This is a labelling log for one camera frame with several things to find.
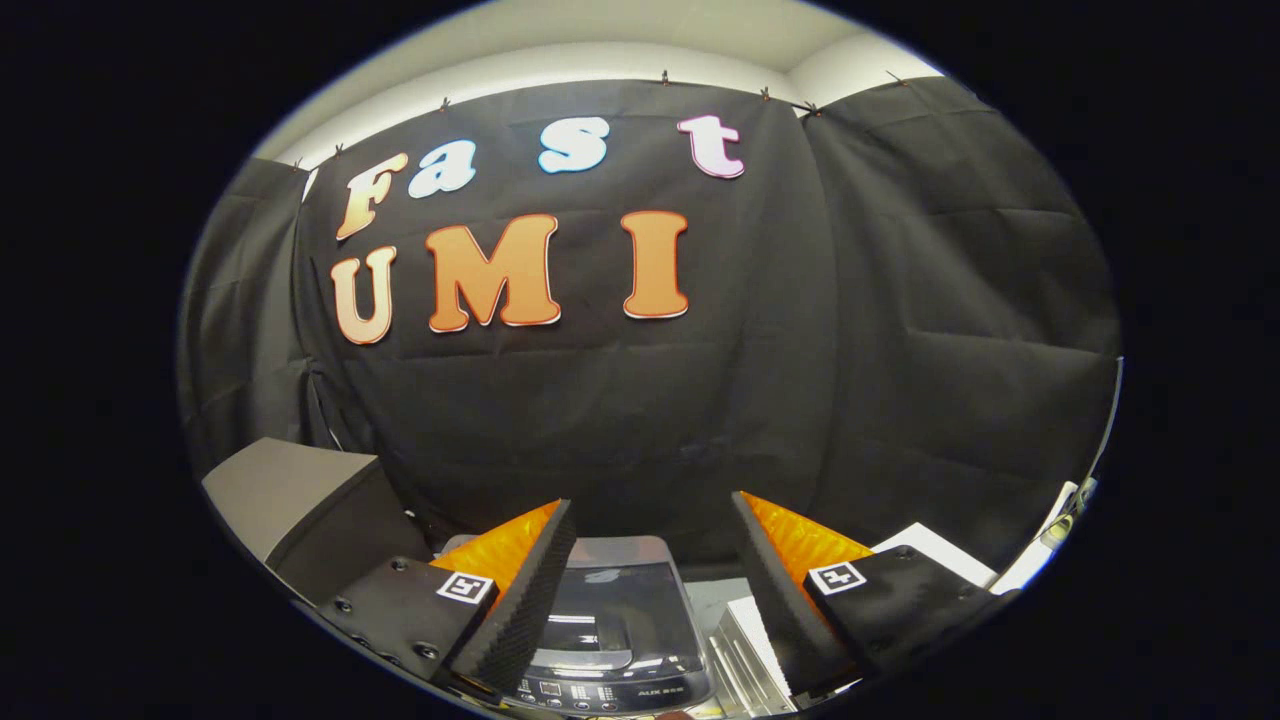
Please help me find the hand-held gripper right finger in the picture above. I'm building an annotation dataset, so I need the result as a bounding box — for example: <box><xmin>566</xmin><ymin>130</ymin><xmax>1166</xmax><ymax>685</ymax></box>
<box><xmin>732</xmin><ymin>490</ymin><xmax>1021</xmax><ymax>701</ymax></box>

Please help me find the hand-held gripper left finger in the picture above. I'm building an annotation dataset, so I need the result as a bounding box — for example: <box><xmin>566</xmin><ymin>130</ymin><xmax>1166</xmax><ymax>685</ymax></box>
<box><xmin>318</xmin><ymin>498</ymin><xmax>579</xmax><ymax>703</ymax></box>

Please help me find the dark washing machine lid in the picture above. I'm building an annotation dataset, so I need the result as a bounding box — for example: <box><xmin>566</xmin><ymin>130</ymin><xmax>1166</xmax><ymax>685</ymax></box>
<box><xmin>530</xmin><ymin>536</ymin><xmax>707</xmax><ymax>674</ymax></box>

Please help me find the grey washing machine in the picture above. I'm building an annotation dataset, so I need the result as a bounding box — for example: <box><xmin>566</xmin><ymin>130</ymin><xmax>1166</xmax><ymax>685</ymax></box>
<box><xmin>503</xmin><ymin>536</ymin><xmax>717</xmax><ymax>715</ymax></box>

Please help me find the white slatted panel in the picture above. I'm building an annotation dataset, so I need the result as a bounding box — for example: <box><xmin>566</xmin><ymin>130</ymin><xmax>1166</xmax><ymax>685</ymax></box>
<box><xmin>710</xmin><ymin>596</ymin><xmax>801</xmax><ymax>717</ymax></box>

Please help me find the white low table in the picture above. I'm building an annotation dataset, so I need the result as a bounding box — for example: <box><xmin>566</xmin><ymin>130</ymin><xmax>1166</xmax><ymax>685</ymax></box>
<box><xmin>995</xmin><ymin>481</ymin><xmax>1097</xmax><ymax>594</ymax></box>

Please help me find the black backdrop cloth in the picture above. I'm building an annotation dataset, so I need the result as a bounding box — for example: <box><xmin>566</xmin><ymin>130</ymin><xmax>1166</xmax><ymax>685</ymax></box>
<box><xmin>178</xmin><ymin>78</ymin><xmax>1123</xmax><ymax>573</ymax></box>

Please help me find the grey cabinet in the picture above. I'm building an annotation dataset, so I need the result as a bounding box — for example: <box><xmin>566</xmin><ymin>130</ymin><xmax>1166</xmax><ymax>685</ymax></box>
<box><xmin>202</xmin><ymin>437</ymin><xmax>437</xmax><ymax>607</ymax></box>

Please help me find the small green grey object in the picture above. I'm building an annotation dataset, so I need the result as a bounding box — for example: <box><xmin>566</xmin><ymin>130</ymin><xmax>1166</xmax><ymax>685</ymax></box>
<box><xmin>1040</xmin><ymin>478</ymin><xmax>1099</xmax><ymax>551</ymax></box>

